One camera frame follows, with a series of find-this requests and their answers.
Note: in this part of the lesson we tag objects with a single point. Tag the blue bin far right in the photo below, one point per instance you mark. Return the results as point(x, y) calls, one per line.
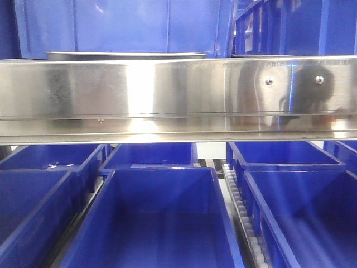
point(345, 151)

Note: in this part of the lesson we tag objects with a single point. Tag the blue bin rear right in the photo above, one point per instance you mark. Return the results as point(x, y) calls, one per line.
point(279, 156)

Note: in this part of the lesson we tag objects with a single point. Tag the blue bin lower left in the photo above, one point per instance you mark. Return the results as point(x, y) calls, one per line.
point(36, 207)

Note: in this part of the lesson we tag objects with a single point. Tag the white roller track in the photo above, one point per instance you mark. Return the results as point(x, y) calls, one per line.
point(252, 249)

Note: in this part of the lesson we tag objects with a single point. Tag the silver metal tray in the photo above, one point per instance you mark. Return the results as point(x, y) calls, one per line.
point(90, 56)

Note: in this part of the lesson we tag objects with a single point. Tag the blue bin rear left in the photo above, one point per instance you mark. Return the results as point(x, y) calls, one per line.
point(83, 159)

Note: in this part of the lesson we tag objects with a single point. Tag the stainless steel shelf front rail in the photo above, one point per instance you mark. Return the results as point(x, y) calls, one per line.
point(178, 100)

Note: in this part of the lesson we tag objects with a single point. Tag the large blue crate behind tray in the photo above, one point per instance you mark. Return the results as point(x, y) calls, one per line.
point(126, 26)

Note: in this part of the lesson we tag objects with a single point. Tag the blue bin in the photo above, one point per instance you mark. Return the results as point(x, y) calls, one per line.
point(83, 159)
point(150, 155)
point(345, 151)
point(36, 207)
point(279, 156)
point(305, 218)
point(156, 218)

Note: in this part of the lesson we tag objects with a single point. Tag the blue bin lower right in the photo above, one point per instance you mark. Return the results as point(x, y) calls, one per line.
point(305, 218)

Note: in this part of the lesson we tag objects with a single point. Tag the blue crate upper right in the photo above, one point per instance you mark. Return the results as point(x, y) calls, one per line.
point(295, 28)

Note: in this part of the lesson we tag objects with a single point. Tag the blue bin lower centre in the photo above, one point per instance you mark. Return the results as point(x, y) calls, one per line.
point(156, 218)

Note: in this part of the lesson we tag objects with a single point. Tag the blue crate upper left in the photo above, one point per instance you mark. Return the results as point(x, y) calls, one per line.
point(10, 47)

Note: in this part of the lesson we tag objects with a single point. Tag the blue bin rear centre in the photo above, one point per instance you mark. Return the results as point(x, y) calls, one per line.
point(150, 155)

